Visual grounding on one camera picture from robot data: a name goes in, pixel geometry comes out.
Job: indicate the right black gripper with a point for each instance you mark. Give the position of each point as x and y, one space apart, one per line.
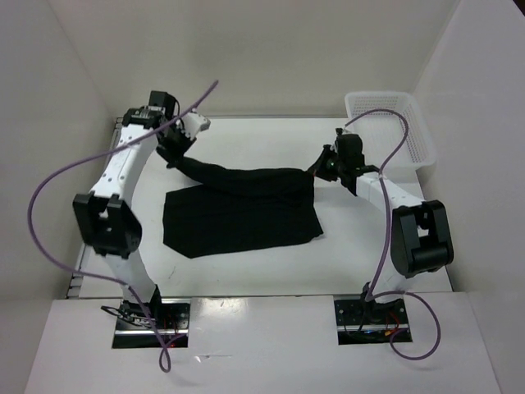
318 167

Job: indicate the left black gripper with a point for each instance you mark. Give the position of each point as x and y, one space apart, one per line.
178 155

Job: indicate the black shorts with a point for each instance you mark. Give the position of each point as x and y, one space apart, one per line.
233 210

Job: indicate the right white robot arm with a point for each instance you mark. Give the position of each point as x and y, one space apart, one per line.
417 239

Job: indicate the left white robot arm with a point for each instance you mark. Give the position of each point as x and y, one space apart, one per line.
104 215

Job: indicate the white perforated plastic basket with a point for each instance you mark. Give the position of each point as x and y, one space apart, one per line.
397 118

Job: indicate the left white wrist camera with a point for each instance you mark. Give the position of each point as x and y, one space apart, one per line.
193 124

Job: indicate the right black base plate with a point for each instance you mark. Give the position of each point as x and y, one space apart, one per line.
360 323

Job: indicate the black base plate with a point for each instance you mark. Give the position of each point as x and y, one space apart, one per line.
133 331
360 323

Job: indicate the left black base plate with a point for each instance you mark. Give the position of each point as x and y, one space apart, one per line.
133 331

